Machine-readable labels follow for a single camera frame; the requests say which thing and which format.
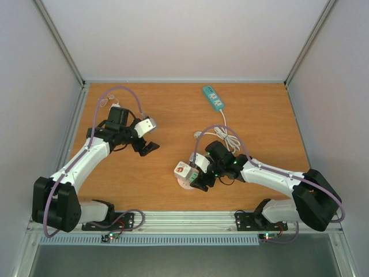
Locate controller board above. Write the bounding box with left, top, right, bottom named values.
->
left=259, top=232, right=281, bottom=241
left=100, top=233, right=120, bottom=244

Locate left controller board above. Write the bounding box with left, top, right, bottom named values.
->
left=100, top=233, right=120, bottom=244

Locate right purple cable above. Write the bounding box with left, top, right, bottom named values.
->
left=194, top=124, right=347, bottom=245

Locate white cube adapter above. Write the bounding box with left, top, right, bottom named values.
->
left=174, top=162, right=191, bottom=181

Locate white power strip cord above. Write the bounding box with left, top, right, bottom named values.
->
left=193, top=108, right=242, bottom=153

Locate right controller board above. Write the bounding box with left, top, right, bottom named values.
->
left=259, top=232, right=281, bottom=241

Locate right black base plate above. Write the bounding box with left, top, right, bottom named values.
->
left=234, top=210, right=288, bottom=231

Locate purple cable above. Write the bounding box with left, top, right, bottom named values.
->
left=194, top=124, right=347, bottom=245
left=42, top=85, right=145, bottom=238

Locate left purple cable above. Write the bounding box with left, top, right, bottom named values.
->
left=42, top=85, right=145, bottom=238

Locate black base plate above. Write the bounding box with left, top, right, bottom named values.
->
left=234, top=210, right=288, bottom=231
left=81, top=212, right=135, bottom=231

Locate grey slotted cable duct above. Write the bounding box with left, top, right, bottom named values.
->
left=39, top=234, right=259, bottom=246

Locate light green plug adapter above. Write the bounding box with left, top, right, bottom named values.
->
left=189, top=171, right=199, bottom=184

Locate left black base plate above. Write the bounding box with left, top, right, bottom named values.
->
left=81, top=212, right=135, bottom=231

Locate teal power strip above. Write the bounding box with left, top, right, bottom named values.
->
left=202, top=85, right=225, bottom=112

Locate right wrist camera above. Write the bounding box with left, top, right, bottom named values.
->
left=189, top=153, right=210, bottom=173

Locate aluminium frame rail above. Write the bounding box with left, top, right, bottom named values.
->
left=27, top=211, right=342, bottom=234

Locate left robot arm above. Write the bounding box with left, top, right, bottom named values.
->
left=32, top=107, right=159, bottom=233

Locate pink round power socket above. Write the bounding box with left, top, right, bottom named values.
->
left=177, top=178, right=194, bottom=191

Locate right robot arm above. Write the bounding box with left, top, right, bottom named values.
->
left=189, top=141, right=342, bottom=231

